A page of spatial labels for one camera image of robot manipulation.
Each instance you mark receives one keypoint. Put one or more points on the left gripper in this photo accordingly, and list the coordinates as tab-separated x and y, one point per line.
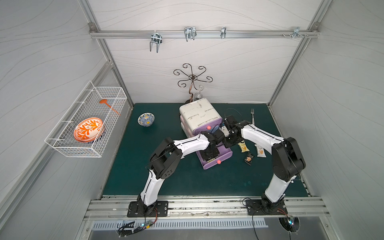
209	153

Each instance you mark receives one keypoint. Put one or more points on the purple drawer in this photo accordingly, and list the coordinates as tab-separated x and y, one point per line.
225	153
210	126

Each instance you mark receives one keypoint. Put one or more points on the yellow cookie packet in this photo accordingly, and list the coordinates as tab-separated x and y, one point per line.
243	147

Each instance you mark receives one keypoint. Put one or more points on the black cookie packet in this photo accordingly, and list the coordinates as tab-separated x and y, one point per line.
248	159

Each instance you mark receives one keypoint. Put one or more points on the white cookie packet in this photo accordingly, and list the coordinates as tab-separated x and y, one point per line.
260	151

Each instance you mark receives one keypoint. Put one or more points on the white drawer cabinet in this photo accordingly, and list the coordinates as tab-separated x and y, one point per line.
195	113

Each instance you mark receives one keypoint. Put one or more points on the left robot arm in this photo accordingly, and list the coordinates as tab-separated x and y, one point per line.
167	156

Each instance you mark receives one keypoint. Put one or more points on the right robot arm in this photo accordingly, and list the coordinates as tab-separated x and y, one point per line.
287	158

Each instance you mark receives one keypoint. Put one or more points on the metal fork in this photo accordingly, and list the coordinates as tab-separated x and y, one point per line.
253	116

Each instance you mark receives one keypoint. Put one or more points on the green table mat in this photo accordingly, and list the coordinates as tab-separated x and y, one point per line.
232	177

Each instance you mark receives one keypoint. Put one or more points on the blue patterned bowl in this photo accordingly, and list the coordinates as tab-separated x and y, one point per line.
146	119

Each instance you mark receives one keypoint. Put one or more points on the metal hook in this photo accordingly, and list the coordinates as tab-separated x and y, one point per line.
296	34
190	33
223	32
156	40

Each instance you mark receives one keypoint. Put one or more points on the orange spatula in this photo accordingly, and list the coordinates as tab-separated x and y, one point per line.
105	101

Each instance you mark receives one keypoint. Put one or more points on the orange patterned plate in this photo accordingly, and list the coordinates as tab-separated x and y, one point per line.
89	130

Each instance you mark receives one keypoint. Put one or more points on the white vent strip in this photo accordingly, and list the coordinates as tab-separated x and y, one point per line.
184	224

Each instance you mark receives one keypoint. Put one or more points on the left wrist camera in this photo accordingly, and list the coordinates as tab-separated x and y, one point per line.
218	136

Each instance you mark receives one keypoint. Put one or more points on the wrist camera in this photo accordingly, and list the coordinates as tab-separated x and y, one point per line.
218	136
229	123

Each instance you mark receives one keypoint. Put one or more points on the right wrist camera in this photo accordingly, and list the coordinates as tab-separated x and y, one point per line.
229	123

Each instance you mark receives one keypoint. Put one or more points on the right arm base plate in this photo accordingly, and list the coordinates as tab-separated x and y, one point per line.
255	207

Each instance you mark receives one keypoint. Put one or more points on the brown wire mug tree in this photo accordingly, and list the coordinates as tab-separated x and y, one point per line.
187	71

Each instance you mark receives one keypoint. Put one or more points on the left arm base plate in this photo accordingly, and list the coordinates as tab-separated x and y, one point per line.
138	209

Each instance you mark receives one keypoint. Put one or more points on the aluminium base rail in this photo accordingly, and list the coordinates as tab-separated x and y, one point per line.
203	207

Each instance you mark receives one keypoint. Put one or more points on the white wire basket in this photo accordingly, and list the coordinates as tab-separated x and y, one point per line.
87	105

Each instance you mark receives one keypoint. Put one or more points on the aluminium top rail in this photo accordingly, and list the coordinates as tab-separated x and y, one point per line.
201	34

